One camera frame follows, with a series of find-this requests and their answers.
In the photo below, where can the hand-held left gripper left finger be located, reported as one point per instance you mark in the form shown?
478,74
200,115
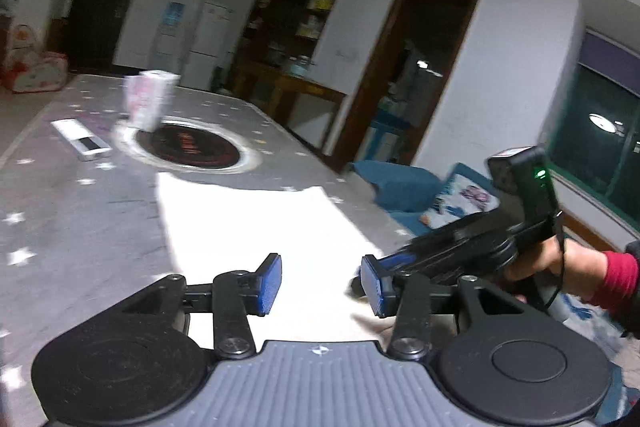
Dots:
267,284

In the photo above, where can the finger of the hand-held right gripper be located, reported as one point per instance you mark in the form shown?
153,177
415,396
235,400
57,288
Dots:
412,262

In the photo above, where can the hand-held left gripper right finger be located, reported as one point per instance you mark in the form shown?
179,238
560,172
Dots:
375,284

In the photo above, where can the cream sweatshirt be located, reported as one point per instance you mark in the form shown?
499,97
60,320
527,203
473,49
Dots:
260,222

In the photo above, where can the person's right forearm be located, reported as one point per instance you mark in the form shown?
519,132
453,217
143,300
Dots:
620,287

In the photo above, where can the person's right hand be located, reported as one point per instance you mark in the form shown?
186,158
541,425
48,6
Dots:
570,267

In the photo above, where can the dark window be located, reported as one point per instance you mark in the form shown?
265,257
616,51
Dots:
595,147

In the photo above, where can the blue and white cabinet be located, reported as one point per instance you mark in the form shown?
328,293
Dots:
387,139

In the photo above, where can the round black built-in cooktop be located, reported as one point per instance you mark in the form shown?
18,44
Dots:
190,147

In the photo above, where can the wooden side table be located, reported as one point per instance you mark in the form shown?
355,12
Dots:
295,92

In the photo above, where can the grey star-print tablecloth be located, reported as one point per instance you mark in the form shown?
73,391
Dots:
75,207

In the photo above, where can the pale green lidded jar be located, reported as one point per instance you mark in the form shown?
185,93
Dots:
302,67

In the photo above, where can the white tissue pack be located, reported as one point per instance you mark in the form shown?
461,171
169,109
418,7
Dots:
147,99

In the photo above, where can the white remote control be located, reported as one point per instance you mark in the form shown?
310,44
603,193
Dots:
82,139

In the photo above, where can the white refrigerator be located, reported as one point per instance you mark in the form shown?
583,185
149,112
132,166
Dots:
210,47

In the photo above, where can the white water dispenser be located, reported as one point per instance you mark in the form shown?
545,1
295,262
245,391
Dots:
167,44

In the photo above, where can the dark wooden door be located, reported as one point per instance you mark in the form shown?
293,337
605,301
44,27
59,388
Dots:
102,12

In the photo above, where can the pink patterned baby seat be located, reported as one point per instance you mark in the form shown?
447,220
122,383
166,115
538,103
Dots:
32,67

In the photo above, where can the dark wooden door frame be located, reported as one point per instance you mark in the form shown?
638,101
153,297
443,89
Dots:
370,82

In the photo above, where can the dark wooden wall shelf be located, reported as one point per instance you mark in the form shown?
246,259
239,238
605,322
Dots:
290,22

